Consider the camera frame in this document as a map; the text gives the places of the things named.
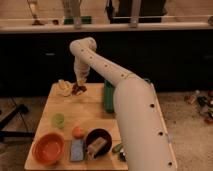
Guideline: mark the black chair base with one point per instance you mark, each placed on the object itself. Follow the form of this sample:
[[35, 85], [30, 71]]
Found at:
[[20, 109]]

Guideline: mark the clutter pile on floor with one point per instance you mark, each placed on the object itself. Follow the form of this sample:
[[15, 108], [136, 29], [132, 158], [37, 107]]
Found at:
[[204, 102]]

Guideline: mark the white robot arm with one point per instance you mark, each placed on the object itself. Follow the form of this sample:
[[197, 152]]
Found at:
[[142, 128]]

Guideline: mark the white handled brush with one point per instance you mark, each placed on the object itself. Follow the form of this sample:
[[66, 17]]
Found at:
[[122, 155]]

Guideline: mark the green pepper toy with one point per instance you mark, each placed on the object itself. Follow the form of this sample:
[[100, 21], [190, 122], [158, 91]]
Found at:
[[117, 148]]

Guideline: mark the dark purple grape bunch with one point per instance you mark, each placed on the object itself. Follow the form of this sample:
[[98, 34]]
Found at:
[[77, 90]]

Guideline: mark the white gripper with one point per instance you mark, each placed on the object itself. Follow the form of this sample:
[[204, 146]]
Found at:
[[81, 81]]

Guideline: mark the black bowl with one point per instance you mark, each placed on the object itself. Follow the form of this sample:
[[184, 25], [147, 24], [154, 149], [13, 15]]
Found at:
[[96, 133]]

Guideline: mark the tan block in bowl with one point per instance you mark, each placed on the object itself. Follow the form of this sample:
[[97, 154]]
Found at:
[[96, 146]]

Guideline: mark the green plastic tray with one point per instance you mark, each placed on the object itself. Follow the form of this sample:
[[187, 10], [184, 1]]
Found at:
[[109, 96]]

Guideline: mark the light green cup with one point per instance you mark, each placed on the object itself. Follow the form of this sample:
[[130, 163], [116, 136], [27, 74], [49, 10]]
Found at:
[[58, 120]]

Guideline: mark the orange fruit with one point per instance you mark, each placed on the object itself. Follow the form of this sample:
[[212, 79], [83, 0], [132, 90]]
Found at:
[[78, 132]]

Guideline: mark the orange bowl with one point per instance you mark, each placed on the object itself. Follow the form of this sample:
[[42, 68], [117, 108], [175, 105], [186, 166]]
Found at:
[[48, 149]]

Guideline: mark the blue sponge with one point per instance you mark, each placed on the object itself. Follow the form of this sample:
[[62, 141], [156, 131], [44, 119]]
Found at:
[[77, 150]]

